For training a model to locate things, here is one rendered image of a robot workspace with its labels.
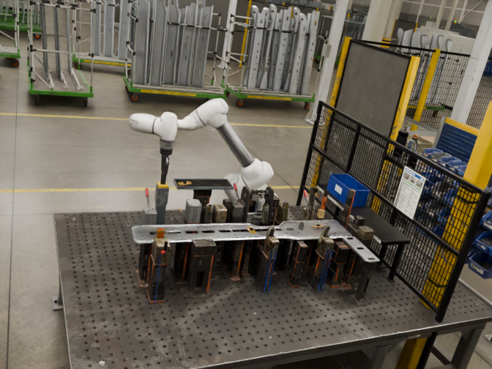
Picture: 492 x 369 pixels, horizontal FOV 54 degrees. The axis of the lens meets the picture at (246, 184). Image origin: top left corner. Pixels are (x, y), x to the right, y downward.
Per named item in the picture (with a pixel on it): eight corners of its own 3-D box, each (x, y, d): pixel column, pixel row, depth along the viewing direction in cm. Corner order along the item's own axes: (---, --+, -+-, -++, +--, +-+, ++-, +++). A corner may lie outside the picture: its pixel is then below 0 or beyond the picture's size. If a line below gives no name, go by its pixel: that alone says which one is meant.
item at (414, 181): (412, 222, 310) (427, 177, 298) (392, 206, 329) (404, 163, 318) (415, 221, 311) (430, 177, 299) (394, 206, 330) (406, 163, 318)
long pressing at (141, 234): (135, 247, 259) (135, 244, 258) (129, 226, 278) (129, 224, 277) (353, 238, 311) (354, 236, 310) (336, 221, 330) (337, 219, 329)
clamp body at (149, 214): (138, 268, 292) (143, 214, 278) (135, 258, 301) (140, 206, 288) (154, 267, 296) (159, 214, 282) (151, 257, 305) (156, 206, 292)
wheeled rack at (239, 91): (236, 107, 1013) (249, 19, 947) (218, 94, 1095) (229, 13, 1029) (312, 110, 1098) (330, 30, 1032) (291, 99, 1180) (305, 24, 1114)
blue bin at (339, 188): (346, 206, 345) (351, 190, 340) (325, 189, 371) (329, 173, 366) (366, 206, 352) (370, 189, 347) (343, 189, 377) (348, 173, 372)
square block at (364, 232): (351, 280, 319) (364, 231, 305) (345, 273, 325) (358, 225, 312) (362, 279, 322) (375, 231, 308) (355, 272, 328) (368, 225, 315)
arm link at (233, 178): (231, 195, 383) (216, 176, 371) (251, 184, 379) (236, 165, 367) (233, 208, 370) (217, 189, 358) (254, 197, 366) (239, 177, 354)
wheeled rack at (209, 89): (128, 102, 911) (135, 3, 845) (121, 89, 996) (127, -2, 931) (224, 109, 982) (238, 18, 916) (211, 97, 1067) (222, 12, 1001)
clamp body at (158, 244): (148, 307, 261) (154, 247, 247) (144, 290, 273) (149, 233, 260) (168, 304, 265) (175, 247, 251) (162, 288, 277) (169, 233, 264)
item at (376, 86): (375, 244, 531) (430, 58, 456) (364, 244, 525) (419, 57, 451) (314, 192, 643) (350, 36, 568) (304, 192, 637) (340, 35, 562)
